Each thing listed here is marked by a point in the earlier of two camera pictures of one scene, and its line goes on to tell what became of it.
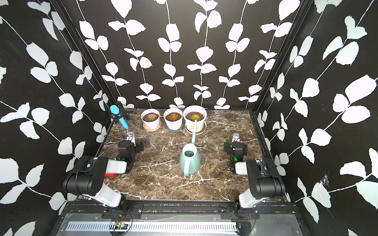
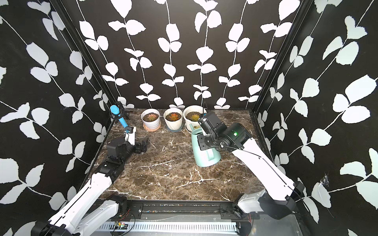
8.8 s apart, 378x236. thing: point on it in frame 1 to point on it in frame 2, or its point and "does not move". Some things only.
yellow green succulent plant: x=195 y=117 does not move
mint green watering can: x=190 y=162 to x=204 y=157
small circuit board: x=121 y=225 does not move
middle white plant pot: x=173 y=118 does not move
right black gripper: x=228 y=147 to x=201 y=138
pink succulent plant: x=150 y=117 does not move
